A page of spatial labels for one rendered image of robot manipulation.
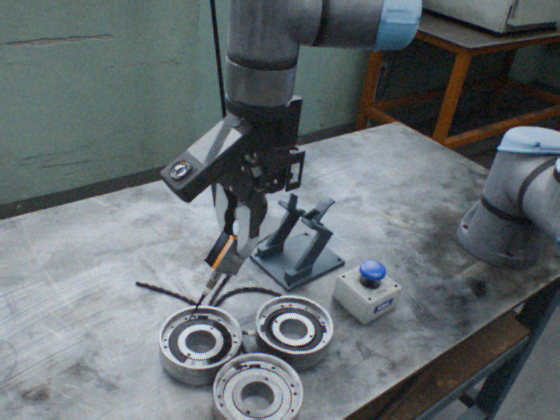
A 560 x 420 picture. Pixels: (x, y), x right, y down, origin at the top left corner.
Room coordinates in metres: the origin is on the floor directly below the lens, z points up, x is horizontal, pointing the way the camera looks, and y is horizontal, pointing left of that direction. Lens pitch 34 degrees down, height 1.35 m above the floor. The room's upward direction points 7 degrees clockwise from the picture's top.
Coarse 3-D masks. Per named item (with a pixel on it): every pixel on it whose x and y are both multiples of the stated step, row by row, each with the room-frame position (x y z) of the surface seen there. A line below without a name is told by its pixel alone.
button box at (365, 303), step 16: (352, 272) 0.61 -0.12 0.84; (336, 288) 0.59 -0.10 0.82; (352, 288) 0.57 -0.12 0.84; (368, 288) 0.58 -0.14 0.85; (384, 288) 0.58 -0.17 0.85; (400, 288) 0.59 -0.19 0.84; (352, 304) 0.57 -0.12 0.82; (368, 304) 0.55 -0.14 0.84; (384, 304) 0.57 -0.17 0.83; (368, 320) 0.55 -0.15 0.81
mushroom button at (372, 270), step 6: (366, 264) 0.60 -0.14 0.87; (372, 264) 0.60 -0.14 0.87; (378, 264) 0.60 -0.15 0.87; (360, 270) 0.59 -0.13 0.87; (366, 270) 0.58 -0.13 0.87; (372, 270) 0.58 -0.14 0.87; (378, 270) 0.59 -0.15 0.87; (384, 270) 0.59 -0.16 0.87; (366, 276) 0.58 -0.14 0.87; (372, 276) 0.58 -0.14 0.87; (378, 276) 0.58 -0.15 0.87; (384, 276) 0.58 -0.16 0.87
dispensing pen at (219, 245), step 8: (224, 232) 0.52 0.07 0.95; (224, 240) 0.52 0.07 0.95; (216, 248) 0.51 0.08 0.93; (208, 256) 0.51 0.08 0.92; (216, 256) 0.50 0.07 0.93; (208, 264) 0.50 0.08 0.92; (208, 280) 0.50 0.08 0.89; (216, 280) 0.50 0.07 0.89; (208, 288) 0.50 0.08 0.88; (200, 304) 0.49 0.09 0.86
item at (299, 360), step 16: (272, 304) 0.53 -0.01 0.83; (288, 304) 0.54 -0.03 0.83; (304, 304) 0.54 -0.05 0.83; (256, 320) 0.49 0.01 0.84; (288, 320) 0.51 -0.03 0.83; (304, 320) 0.51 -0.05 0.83; (320, 320) 0.52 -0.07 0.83; (256, 336) 0.47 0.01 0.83; (304, 336) 0.50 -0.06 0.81; (272, 352) 0.45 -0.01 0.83; (288, 352) 0.44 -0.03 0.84; (304, 352) 0.45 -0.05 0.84; (320, 352) 0.46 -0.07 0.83; (304, 368) 0.45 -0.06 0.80
